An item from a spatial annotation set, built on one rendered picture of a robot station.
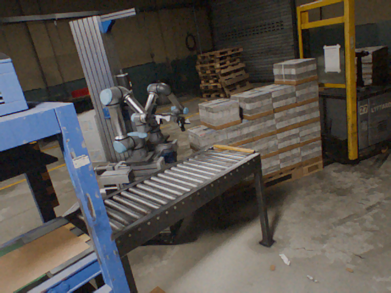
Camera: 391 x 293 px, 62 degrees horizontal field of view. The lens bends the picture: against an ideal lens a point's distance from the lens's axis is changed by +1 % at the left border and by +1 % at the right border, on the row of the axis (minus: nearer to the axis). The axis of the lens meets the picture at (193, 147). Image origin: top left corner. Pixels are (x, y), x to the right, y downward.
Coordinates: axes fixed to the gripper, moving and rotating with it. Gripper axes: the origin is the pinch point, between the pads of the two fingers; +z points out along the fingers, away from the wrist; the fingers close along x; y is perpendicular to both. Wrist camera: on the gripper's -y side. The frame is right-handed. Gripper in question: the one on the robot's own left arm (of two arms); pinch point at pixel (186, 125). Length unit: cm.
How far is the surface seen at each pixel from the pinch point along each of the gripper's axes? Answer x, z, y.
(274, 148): 78, 46, -40
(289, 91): 104, 46, 17
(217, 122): 17.2, 45.1, 5.7
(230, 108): 33, 45, 15
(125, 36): 103, -691, 134
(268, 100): 78, 45, 13
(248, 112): 55, 42, 6
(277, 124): 85, 46, -15
